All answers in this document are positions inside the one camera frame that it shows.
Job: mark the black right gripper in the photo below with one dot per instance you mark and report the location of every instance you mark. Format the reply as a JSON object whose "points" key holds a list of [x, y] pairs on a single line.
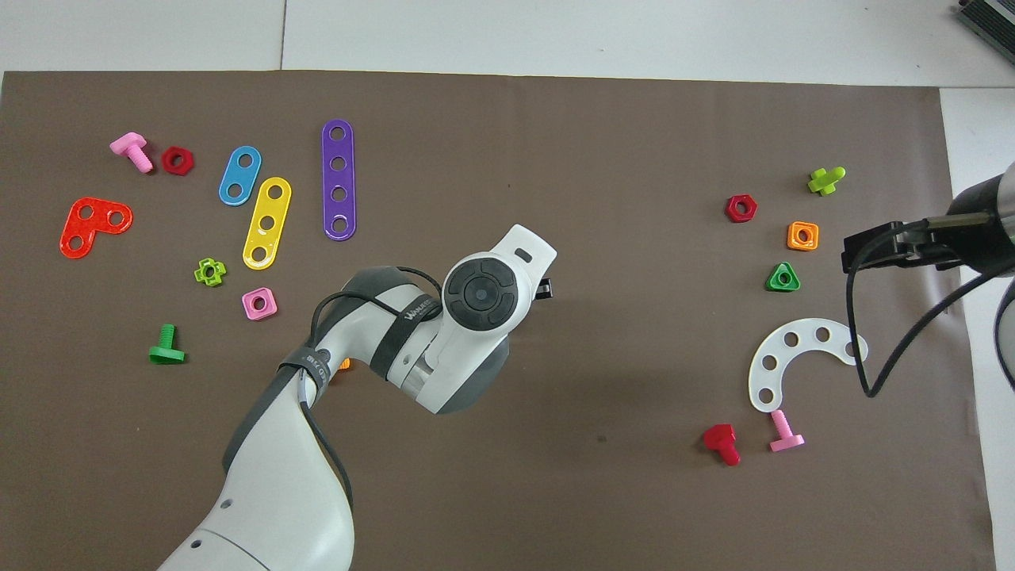
{"points": [[971, 234]]}

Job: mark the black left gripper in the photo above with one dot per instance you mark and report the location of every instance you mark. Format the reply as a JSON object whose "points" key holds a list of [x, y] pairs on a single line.
{"points": [[544, 289]]}

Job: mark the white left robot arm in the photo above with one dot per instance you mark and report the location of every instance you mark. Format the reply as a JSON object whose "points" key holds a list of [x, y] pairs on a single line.
{"points": [[270, 492]]}

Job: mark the orange square toy nut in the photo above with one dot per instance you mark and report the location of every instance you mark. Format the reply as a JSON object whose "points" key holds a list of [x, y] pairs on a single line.
{"points": [[791, 236]]}

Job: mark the lime green toy bolt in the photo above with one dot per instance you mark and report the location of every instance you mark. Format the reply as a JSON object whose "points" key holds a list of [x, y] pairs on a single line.
{"points": [[825, 182]]}

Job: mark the green triangle toy nut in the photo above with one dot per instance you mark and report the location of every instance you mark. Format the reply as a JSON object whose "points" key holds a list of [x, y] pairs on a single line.
{"points": [[771, 284]]}

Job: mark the white curved five-hole plate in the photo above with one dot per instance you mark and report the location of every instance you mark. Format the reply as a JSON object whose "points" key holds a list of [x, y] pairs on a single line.
{"points": [[807, 333]]}

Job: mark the red hexagon toy nut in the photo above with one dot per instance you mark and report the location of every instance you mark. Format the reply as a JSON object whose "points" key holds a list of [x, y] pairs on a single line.
{"points": [[166, 160], [730, 208]]}

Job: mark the pink plastic toy bolt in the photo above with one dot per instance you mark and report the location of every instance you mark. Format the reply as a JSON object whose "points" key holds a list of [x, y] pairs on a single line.
{"points": [[785, 436], [131, 147]]}

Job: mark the brown table mat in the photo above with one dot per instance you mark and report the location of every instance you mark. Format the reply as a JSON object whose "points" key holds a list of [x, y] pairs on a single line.
{"points": [[555, 492]]}

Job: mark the red plastic toy bolt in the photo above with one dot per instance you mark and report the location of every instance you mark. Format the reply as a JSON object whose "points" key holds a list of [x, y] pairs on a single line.
{"points": [[721, 440]]}

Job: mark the purple four-hole plate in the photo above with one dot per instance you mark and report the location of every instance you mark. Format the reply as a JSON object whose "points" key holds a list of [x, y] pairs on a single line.
{"points": [[338, 179]]}

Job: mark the black ribbed device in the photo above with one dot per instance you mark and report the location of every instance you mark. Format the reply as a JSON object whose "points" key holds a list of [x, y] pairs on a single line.
{"points": [[991, 20]]}

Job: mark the yellow three-hole plate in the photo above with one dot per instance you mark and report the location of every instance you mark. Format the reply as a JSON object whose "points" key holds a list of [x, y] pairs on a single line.
{"points": [[271, 208]]}

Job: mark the pink square toy nut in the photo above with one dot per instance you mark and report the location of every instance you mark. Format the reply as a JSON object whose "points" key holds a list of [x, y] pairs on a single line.
{"points": [[247, 305]]}

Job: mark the blue two-hole plate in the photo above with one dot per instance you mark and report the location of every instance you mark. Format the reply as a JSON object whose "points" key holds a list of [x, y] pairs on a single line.
{"points": [[239, 176]]}

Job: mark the lime cross toy nut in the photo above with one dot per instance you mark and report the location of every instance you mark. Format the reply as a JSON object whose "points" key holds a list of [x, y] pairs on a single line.
{"points": [[199, 274]]}

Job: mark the green plastic toy bolt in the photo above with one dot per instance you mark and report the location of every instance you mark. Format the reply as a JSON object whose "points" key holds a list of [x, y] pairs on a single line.
{"points": [[166, 349]]}

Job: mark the orange three-hole angle plate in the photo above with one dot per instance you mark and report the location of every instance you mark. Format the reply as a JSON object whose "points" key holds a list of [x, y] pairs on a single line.
{"points": [[97, 226]]}

